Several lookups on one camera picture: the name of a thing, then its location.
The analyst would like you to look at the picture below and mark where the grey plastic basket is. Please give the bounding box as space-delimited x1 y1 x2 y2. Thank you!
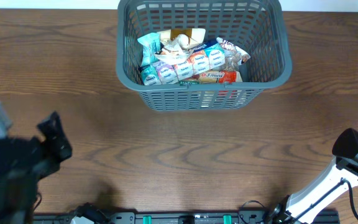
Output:
116 0 292 111

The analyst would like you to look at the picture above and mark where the orange San Remo pasta pack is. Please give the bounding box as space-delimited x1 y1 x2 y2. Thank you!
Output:
179 70 242 85

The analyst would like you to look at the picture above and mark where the colourful Kleenex tissue pack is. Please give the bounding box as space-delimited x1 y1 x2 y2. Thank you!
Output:
140 40 225 86

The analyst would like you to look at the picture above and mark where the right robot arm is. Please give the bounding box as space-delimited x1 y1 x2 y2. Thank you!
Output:
34 128 358 224

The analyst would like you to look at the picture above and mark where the beige brown rice bag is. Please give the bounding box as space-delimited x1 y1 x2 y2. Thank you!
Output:
154 28 206 65

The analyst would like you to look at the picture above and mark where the teal snack packet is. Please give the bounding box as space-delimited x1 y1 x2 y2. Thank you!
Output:
137 32 161 67

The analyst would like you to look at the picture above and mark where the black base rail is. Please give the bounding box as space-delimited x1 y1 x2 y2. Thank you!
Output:
32 203 341 224

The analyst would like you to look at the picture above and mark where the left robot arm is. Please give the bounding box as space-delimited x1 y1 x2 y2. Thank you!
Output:
0 138 63 223

